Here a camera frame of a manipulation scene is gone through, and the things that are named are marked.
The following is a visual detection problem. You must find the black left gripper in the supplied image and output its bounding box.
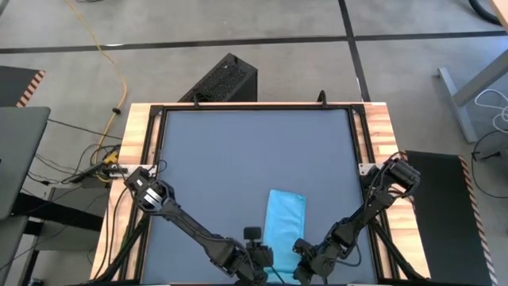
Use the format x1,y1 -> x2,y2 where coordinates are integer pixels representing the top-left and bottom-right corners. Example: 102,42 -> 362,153
232,240 -> 275,285

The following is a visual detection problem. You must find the white cable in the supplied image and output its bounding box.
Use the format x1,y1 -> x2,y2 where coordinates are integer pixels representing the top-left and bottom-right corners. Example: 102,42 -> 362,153
474,87 -> 508,134

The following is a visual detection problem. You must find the wooden desk top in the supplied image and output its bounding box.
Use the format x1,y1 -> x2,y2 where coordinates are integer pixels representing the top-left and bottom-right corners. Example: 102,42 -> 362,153
490,0 -> 508,29

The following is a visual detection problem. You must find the black aluminium table frame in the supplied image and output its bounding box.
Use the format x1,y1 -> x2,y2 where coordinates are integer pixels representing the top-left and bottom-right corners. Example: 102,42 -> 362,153
90,90 -> 432,286

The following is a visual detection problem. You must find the small black striped-edge mat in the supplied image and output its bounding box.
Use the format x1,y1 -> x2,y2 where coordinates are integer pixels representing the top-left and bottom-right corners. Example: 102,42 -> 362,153
0,65 -> 47,109

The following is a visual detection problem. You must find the black computer tower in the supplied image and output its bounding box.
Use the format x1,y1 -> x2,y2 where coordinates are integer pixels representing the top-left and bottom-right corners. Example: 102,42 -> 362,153
178,52 -> 258,103

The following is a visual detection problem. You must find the grey laptop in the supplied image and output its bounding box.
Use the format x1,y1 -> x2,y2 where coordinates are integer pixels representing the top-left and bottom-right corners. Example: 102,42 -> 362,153
0,106 -> 52,219

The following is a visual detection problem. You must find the large black striped-edge mat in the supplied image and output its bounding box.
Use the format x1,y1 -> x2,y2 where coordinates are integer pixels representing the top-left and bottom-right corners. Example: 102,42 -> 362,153
404,149 -> 499,286

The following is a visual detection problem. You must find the black floor cable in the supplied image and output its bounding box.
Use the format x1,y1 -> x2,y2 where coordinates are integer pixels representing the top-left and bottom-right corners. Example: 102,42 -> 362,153
470,129 -> 508,199

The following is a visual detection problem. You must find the light blue microfiber towel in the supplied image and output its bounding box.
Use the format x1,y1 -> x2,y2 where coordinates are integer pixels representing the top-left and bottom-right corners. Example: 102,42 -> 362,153
262,189 -> 307,285

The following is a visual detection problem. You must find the yellow power cable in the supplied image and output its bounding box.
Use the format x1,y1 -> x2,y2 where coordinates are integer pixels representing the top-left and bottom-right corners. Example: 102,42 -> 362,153
65,0 -> 129,184

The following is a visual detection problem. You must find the grey metal desk leg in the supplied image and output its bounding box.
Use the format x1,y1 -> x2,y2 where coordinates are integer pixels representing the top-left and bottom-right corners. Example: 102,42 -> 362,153
437,47 -> 508,144

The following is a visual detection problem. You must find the black hose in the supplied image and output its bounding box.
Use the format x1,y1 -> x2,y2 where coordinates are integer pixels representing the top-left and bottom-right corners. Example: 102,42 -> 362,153
468,0 -> 503,27

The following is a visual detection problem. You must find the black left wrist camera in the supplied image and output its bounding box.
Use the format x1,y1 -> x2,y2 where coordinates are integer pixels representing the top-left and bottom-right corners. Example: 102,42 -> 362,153
243,226 -> 263,242

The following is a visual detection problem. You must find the black power strip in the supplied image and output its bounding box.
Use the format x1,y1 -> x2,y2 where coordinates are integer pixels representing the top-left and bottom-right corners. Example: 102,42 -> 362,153
71,160 -> 129,184

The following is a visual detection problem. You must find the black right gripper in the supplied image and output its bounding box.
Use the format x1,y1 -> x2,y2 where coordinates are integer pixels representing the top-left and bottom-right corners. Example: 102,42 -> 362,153
293,238 -> 342,285

